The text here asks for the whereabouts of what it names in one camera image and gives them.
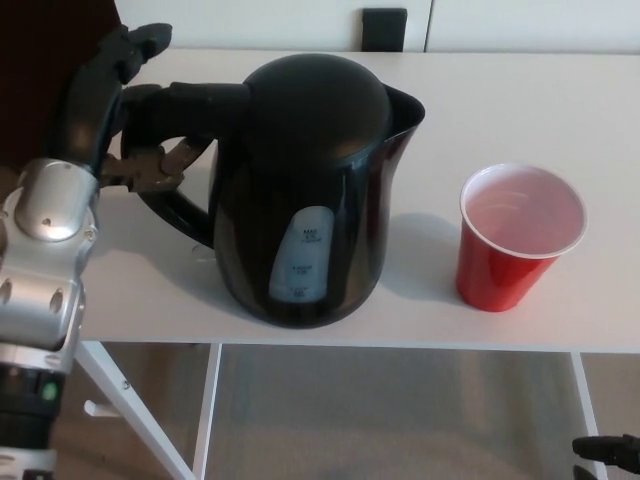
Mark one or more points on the white hook on table leg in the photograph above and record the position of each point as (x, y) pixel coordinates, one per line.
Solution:
(100, 409)

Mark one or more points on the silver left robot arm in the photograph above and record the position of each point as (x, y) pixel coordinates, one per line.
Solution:
(45, 270)

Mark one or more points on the red plastic cup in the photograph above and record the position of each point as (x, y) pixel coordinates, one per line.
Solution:
(500, 280)

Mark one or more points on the black electric kettle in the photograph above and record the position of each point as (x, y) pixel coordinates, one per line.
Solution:
(310, 190)

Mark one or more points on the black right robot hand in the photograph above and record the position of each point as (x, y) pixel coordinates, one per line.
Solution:
(607, 447)

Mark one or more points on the dark brown cabinet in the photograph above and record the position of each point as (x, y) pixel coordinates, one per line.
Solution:
(35, 75)

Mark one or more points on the white metal table leg frame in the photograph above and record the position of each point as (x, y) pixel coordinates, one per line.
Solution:
(205, 410)
(585, 400)

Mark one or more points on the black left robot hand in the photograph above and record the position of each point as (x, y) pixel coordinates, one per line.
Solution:
(85, 110)

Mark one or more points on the black wall plate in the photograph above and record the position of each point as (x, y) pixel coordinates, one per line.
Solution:
(383, 30)

